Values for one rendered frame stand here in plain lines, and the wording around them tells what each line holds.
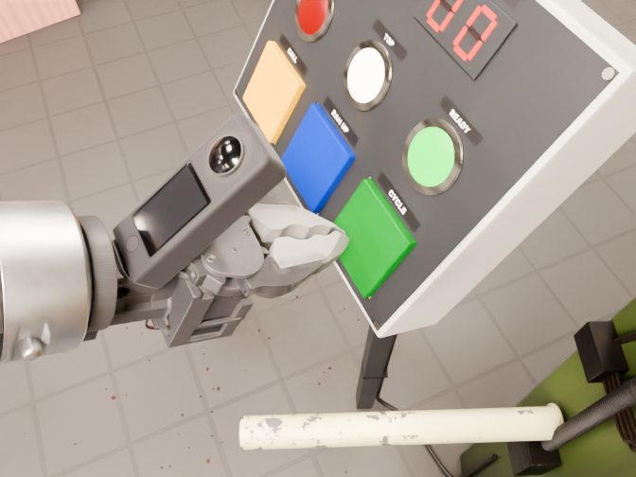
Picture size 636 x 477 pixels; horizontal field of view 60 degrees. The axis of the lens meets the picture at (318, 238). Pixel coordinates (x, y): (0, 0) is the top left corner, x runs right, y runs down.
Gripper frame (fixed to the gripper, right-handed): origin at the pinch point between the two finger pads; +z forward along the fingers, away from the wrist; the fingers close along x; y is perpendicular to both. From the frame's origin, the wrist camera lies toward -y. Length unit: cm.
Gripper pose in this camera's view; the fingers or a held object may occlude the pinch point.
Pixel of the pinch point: (338, 232)
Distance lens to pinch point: 44.8
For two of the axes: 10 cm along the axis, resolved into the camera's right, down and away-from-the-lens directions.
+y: -4.5, 6.5, 6.1
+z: 7.7, -0.7, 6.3
